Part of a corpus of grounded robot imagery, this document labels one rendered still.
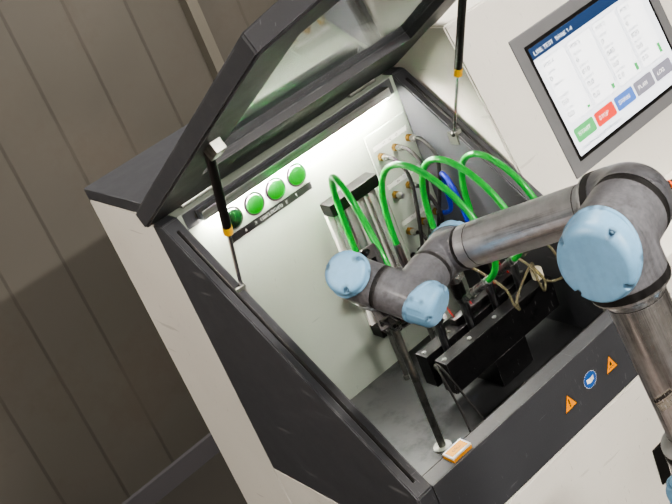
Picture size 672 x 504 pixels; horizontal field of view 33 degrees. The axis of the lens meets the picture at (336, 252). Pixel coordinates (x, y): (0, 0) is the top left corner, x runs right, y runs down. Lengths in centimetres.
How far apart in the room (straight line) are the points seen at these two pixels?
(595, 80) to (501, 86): 27
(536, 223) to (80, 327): 238
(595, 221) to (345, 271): 47
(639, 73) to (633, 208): 125
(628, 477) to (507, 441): 41
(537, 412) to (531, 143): 62
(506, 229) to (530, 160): 77
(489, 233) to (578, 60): 93
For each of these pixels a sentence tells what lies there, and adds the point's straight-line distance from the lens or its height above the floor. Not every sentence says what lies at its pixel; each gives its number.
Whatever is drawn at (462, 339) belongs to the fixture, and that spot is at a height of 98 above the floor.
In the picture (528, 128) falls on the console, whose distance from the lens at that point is 254.
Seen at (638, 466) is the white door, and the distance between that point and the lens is 257.
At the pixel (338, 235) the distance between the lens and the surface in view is 252.
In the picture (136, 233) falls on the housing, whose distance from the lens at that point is 243.
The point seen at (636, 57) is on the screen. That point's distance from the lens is 279.
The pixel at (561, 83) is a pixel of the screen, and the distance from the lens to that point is 262.
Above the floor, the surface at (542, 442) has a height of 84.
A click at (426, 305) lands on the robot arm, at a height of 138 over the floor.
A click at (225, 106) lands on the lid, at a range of 175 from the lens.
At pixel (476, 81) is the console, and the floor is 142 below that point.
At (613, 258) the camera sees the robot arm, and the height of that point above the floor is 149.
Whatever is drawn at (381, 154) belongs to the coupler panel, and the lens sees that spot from 257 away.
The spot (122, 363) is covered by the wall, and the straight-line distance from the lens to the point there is 398.
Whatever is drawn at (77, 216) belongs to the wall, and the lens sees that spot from 380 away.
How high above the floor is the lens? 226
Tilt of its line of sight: 26 degrees down
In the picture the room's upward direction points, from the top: 23 degrees counter-clockwise
